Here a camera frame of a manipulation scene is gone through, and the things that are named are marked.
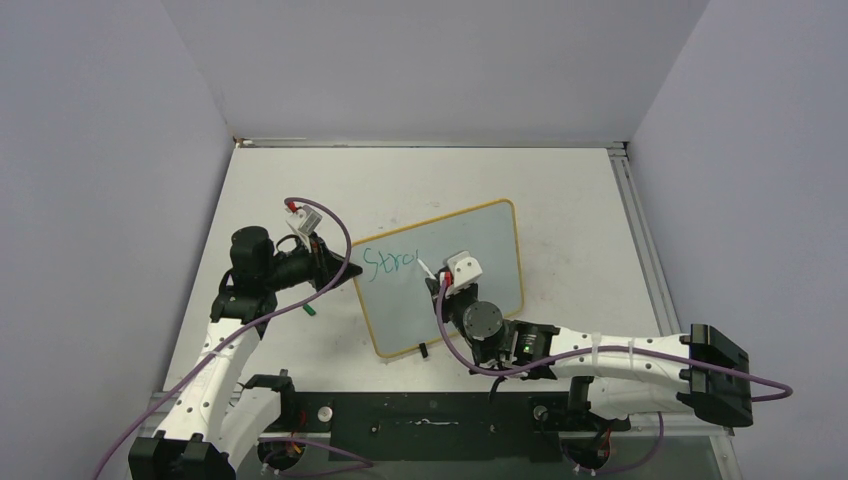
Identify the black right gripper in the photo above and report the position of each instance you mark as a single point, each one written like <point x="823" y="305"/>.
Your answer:
<point x="449" y="299"/>

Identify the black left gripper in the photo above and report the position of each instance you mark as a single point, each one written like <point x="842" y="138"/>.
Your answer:
<point x="324" y="264"/>

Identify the yellow framed whiteboard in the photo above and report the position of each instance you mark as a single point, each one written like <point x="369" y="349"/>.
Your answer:
<point x="474" y="246"/>

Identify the white green whiteboard marker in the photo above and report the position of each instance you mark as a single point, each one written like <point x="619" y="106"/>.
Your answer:
<point x="427" y="272"/>

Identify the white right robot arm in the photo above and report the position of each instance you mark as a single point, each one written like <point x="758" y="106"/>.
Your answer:
<point x="701" y="372"/>

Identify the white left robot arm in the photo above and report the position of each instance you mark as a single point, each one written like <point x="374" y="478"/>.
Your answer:
<point x="205" y="436"/>

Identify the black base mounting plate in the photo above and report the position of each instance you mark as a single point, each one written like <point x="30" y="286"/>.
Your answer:
<point x="468" y="426"/>

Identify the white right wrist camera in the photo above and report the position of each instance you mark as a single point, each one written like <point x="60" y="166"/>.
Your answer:
<point x="464" y="269"/>

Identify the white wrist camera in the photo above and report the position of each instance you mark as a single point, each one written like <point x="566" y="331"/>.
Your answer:
<point x="464" y="269"/>
<point x="303" y="221"/>

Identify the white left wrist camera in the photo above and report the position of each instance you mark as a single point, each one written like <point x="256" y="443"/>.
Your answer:
<point x="303" y="221"/>

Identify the aluminium rail right side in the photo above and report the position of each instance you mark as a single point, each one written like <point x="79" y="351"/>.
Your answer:
<point x="647" y="253"/>

